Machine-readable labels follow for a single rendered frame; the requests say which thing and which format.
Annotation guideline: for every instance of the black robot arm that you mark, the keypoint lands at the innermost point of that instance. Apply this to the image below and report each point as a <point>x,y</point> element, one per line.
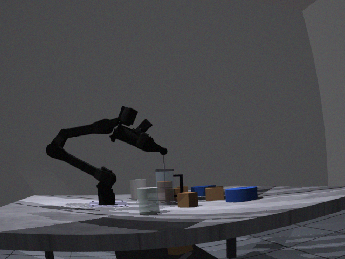
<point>105,176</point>

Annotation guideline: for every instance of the glass french press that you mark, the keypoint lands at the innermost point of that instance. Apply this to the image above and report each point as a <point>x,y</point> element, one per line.
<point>165,184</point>

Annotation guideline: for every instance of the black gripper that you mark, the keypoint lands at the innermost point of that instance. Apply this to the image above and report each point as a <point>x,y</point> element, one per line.
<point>143,141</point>

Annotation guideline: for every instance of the white cylinder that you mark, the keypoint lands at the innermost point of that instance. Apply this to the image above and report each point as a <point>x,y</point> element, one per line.
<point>134,184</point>

